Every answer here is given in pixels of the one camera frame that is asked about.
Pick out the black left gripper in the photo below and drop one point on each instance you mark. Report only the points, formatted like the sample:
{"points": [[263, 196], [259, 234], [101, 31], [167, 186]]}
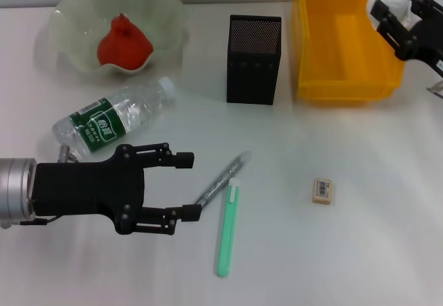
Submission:
{"points": [[86, 188]]}

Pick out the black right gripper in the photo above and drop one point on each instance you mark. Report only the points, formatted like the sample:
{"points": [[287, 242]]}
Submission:
{"points": [[429, 36]]}

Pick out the mint green pen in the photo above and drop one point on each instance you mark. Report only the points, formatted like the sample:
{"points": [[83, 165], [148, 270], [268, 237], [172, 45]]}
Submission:
{"points": [[226, 230]]}

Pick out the clear green-label water bottle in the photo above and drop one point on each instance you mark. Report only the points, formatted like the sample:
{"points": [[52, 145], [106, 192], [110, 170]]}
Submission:
{"points": [[114, 112]]}

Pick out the red-orange fruit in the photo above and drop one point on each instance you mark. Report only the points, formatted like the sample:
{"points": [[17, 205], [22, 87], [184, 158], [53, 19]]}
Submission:
{"points": [[124, 50]]}

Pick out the grey marker pen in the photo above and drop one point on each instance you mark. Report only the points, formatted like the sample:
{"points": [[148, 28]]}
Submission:
{"points": [[225, 174]]}

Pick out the black mesh pen holder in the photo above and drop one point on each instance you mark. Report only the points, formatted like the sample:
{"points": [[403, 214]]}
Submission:
{"points": [[254, 77]]}

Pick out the beige eraser with barcode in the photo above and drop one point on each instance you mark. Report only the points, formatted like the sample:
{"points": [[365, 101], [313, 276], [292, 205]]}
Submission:
{"points": [[323, 191]]}

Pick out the pale green glass fruit plate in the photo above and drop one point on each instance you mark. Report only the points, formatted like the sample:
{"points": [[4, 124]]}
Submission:
{"points": [[79, 18]]}

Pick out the yellow plastic bin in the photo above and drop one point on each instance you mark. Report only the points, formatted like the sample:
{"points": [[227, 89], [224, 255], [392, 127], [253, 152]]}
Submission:
{"points": [[346, 88]]}

